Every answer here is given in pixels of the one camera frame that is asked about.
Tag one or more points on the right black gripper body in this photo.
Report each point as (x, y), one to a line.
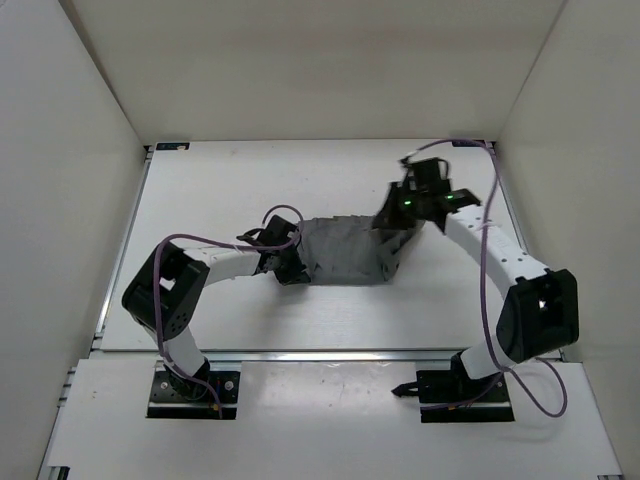
(404, 209)

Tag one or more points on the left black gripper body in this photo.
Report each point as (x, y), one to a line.
(288, 266)

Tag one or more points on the grey skirt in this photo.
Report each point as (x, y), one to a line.
(351, 251)

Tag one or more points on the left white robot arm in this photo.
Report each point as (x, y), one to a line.
(163, 296)

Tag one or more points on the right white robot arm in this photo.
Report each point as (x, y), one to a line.
(540, 305)

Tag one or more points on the right corner label sticker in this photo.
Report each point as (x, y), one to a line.
(467, 143)

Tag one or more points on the corner label sticker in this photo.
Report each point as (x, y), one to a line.
(467, 143)
(172, 146)

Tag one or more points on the left corner label sticker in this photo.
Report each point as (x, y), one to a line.
(172, 146)

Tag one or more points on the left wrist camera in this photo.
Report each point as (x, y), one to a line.
(278, 232)

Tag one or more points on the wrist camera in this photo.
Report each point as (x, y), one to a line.
(278, 232)
(429, 176)

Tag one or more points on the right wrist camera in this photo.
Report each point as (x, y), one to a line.
(429, 176)

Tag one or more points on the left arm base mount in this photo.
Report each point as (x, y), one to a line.
(171, 397)

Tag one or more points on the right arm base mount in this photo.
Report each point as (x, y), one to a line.
(451, 396)

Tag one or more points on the aluminium table edge rail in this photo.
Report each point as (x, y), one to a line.
(322, 356)

